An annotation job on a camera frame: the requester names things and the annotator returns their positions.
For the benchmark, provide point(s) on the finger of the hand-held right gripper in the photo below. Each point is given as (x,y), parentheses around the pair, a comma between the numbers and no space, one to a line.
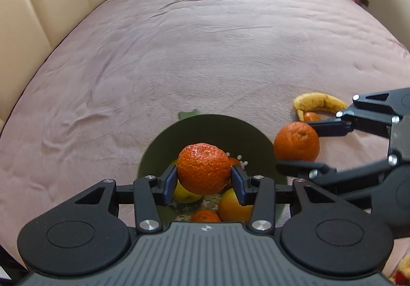
(330,129)
(301,165)

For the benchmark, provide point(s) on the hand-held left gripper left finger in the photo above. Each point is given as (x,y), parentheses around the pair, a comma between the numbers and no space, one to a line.
(169,186)

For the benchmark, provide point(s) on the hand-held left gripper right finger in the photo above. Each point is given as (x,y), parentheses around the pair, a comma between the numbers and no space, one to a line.
(238,186)

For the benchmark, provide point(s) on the green yellow pear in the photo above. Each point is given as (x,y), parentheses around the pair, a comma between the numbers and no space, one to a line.
(184,195)

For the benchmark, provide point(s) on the orange tangerine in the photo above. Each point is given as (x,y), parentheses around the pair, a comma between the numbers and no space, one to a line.
(203,167)
(235,162)
(311,116)
(205,216)
(296,143)

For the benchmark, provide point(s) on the reddish yellow pear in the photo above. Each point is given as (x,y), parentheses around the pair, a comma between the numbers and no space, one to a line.
(232,209)

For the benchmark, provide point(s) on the yellow banana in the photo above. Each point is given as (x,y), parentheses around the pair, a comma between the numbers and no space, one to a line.
(320,100)

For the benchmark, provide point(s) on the green colander bowl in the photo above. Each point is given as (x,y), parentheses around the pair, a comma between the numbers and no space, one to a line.
(211,129)

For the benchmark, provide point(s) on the yellow fluffy cloth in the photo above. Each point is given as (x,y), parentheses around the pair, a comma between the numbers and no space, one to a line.
(402,273)

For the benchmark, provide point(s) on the pink bed blanket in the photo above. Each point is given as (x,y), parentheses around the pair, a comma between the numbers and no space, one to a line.
(192,48)

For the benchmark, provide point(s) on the black wall socket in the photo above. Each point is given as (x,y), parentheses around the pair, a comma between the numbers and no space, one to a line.
(365,3)

